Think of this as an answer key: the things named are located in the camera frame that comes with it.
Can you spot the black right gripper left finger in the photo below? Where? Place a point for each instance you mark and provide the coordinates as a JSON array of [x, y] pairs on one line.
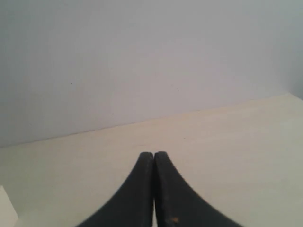
[[132, 204]]

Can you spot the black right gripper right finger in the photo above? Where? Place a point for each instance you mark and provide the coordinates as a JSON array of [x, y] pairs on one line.
[[177, 204]]

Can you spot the white object at edge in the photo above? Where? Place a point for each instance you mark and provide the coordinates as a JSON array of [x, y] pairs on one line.
[[8, 215]]

